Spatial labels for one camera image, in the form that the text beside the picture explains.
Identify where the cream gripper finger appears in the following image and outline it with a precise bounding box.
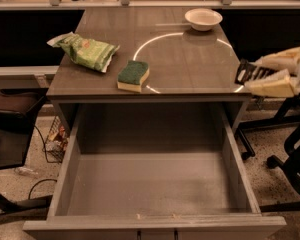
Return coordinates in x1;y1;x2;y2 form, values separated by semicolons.
255;47;300;74
244;69;300;98

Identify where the dark rxbar chocolate bar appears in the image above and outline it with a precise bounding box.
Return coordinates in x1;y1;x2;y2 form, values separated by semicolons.
235;59;275;85

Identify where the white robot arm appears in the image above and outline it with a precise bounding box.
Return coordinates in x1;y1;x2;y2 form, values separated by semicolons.
244;47;300;98

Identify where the open grey top drawer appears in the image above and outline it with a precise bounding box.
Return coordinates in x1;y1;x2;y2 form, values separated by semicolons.
24;103;286;240

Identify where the black office chair right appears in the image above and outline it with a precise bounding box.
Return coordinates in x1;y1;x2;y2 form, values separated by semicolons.
236;96;300;212

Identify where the black office chair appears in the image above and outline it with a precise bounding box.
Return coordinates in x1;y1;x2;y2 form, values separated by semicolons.
0;89;52;216
236;96;300;212

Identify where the grey wooden cabinet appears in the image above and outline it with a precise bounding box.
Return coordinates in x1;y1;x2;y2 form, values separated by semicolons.
48;7;251;129

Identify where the white bowl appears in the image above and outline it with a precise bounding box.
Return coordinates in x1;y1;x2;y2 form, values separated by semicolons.
185;8;223;31

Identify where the green yellow sponge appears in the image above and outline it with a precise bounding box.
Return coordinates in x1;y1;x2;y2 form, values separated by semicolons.
117;60;149;93

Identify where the green chip bag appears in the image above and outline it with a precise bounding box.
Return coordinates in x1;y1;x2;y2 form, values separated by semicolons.
47;32;120;73

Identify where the black office chair left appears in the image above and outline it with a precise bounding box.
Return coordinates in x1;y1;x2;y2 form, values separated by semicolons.
0;89;52;216

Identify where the wire basket with items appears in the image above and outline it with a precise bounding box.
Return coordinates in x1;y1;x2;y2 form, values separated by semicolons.
43;116;69;163

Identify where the black floor cable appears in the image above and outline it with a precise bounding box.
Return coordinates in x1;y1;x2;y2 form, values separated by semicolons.
27;125;58;200

